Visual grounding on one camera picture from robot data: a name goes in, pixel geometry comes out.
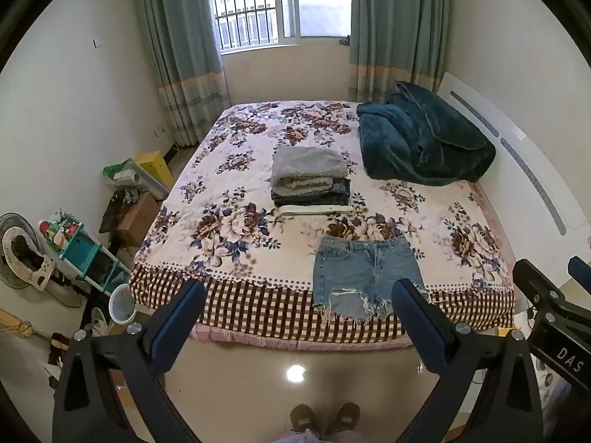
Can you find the white bed headboard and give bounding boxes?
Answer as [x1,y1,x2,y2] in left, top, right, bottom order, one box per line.
[436,72,591,289]

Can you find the folded white garment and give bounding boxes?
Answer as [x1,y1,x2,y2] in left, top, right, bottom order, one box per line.
[279,202,354,217]

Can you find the white waste bin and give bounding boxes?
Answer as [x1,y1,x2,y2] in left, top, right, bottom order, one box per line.
[109,283,139,324]

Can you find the green and white bag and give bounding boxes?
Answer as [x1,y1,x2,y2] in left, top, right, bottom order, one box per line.
[102,157,170,200]

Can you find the window with metal grille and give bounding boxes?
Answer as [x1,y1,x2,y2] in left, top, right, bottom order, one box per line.
[207,0,354,52]

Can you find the dark cloth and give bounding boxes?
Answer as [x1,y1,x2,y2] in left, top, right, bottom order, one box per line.
[98,188,140,234]

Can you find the folded dark jeans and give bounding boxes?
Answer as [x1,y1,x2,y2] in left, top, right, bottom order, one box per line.
[271,176,353,208]

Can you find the dark teal plush blanket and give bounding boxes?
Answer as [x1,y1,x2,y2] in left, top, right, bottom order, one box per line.
[356,80,497,186]

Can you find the white slippers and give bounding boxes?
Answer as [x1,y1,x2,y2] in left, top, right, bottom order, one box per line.
[84,306,112,337]

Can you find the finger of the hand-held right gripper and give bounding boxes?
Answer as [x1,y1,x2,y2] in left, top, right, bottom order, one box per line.
[512,259,583,321]
[567,255,591,284]

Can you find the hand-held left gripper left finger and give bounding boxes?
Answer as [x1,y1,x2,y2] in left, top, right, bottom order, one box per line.
[52,279,206,443]

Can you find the brown cardboard box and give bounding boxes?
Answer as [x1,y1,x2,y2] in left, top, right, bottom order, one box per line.
[115,191,161,247]

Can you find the blue denim shorts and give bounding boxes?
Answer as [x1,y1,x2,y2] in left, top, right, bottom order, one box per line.
[312,234,433,324]

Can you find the floral checked bedspread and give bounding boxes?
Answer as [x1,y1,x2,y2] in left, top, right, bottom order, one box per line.
[128,100,516,339]

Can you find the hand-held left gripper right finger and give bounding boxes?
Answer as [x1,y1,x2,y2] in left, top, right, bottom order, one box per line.
[392,278,546,443]

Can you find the folded grey fleece garment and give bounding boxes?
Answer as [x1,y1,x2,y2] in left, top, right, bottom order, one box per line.
[270,146,350,193]

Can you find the standing fan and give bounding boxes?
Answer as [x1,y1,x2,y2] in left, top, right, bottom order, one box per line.
[0,212,83,309]

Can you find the teal striped curtain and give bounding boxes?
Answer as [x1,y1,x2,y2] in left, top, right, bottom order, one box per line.
[348,0,451,103]
[131,0,232,147]

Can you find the teal storage rack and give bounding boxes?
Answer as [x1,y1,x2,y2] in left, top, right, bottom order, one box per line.
[39,209,133,292]

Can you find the yellow box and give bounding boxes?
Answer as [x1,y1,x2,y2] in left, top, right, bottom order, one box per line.
[135,150,175,190]

